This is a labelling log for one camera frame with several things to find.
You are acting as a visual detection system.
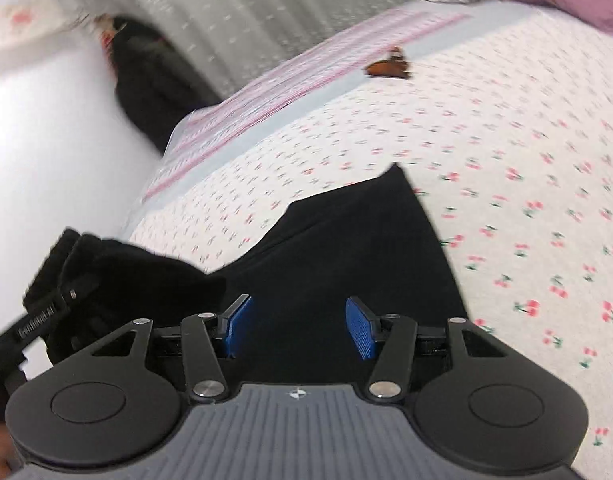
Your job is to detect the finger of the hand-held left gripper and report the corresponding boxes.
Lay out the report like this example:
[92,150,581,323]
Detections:
[56,272,103,308]

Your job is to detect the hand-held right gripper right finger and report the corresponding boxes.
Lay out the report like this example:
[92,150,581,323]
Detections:
[345,296,513,404]

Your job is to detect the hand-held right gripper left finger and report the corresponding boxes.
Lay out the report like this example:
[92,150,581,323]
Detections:
[86,294,254,404]

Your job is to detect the black pants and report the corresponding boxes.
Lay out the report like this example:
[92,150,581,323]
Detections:
[61,162,470,396]

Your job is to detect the cherry print bed sheet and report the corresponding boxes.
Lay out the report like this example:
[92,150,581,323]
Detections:
[129,10,613,480]

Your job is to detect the pink striped cloth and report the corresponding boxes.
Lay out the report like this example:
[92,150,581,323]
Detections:
[141,10,468,204]

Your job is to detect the brown hair claw clip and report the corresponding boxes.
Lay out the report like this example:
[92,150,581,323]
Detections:
[364,46,413,81]

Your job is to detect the white pink-flowered cloth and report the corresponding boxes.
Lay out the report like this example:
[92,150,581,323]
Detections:
[0,0,68,52]

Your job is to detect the grey star curtain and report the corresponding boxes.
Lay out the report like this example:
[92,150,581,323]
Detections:
[51,0,430,102]

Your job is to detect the dark bag by wall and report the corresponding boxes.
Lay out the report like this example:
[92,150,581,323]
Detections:
[104,14,223,155]

